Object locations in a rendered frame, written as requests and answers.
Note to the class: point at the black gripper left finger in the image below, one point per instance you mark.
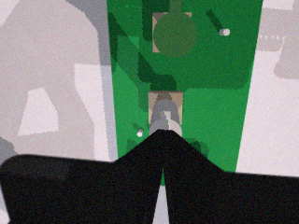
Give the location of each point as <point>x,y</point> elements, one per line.
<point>124,191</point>

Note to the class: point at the green circuit board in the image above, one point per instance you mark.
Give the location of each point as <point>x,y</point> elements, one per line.
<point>186,66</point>

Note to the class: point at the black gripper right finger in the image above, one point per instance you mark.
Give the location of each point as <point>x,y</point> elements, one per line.
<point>199,192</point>

